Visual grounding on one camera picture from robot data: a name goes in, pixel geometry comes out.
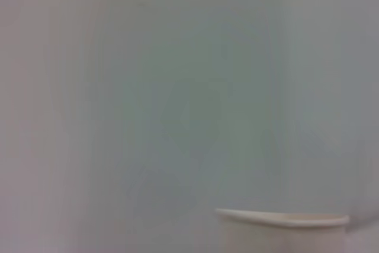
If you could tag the white paper cup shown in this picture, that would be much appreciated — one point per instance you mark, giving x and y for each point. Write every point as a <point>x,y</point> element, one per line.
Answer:
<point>281,233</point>

